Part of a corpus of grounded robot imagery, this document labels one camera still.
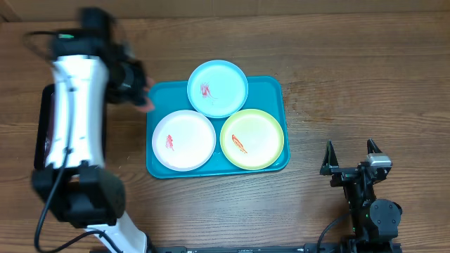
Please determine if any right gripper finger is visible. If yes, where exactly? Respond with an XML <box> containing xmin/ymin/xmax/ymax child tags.
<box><xmin>367</xmin><ymin>138</ymin><xmax>382</xmax><ymax>154</ymax></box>
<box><xmin>320</xmin><ymin>140</ymin><xmax>339</xmax><ymax>176</ymax></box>

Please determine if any pink and green sponge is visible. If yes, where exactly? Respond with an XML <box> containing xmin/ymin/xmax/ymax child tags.
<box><xmin>135</xmin><ymin>77</ymin><xmax>155</xmax><ymax>113</ymax></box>

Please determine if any white plate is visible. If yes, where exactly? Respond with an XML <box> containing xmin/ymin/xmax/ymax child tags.
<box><xmin>151</xmin><ymin>110</ymin><xmax>217</xmax><ymax>172</ymax></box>

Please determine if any light blue plate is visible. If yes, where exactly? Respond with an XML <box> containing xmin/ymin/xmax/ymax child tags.
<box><xmin>187</xmin><ymin>60</ymin><xmax>249</xmax><ymax>118</ymax></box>

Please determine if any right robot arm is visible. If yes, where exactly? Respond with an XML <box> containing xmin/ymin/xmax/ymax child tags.
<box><xmin>316</xmin><ymin>138</ymin><xmax>402</xmax><ymax>252</ymax></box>

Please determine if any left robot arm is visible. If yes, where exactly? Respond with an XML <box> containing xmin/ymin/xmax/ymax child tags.
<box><xmin>32</xmin><ymin>7</ymin><xmax>155</xmax><ymax>252</ymax></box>

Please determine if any black rectangular water tray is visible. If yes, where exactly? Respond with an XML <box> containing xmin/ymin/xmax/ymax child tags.
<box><xmin>34</xmin><ymin>83</ymin><xmax>105</xmax><ymax>173</ymax></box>

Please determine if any teal plastic serving tray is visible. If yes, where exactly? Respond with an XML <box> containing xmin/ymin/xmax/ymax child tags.
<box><xmin>146</xmin><ymin>76</ymin><xmax>290</xmax><ymax>179</ymax></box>

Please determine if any green rimmed yellow plate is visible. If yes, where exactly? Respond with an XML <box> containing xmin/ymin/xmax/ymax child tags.
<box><xmin>219</xmin><ymin>109</ymin><xmax>285</xmax><ymax>171</ymax></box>

